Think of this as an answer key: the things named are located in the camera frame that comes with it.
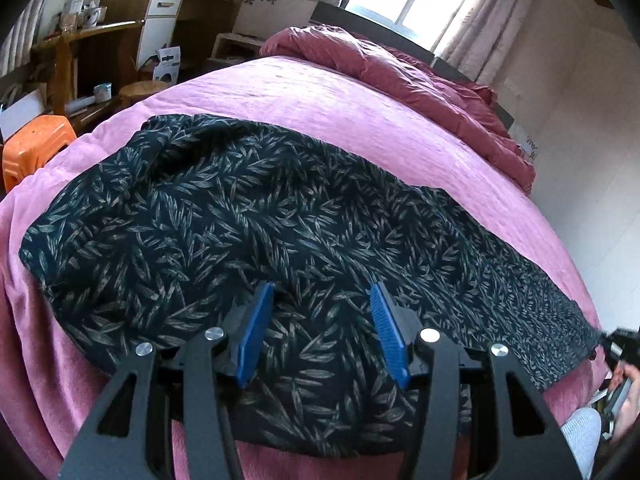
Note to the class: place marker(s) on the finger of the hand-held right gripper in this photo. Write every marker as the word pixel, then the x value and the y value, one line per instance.
pixel 617 342

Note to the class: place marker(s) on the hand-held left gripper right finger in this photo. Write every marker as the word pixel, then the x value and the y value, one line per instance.
pixel 387 336

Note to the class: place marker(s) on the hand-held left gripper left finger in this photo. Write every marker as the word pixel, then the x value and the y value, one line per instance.
pixel 254 336

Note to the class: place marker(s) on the black leaf print pants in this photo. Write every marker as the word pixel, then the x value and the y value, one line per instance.
pixel 250 210

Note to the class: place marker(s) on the person's grey trouser leg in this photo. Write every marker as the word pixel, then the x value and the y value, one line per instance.
pixel 582 440

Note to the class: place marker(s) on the pink bed blanket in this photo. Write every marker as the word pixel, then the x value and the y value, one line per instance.
pixel 375 110

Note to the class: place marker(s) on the dark pink duvet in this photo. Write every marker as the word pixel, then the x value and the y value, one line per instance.
pixel 425 85

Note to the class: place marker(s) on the round wooden stool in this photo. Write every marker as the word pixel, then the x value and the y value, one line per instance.
pixel 142 91

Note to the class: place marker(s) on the dark bed headboard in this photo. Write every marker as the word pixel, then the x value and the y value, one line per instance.
pixel 450 67

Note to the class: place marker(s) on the white blue carton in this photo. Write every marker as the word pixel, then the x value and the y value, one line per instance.
pixel 167 62

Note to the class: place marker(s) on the white low rack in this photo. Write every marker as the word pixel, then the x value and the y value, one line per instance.
pixel 235 47

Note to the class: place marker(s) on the orange plastic stool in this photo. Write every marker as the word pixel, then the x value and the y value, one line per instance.
pixel 35 145

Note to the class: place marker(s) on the leaf print cardboard box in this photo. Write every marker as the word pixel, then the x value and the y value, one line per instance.
pixel 270 15

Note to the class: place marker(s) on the white flat board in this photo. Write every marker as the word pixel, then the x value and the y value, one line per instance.
pixel 22 112

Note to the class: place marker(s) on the white front wooden cabinet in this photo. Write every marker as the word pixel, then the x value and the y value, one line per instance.
pixel 160 25

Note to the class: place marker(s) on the wooden desk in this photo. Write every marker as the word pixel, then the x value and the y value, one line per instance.
pixel 65 45

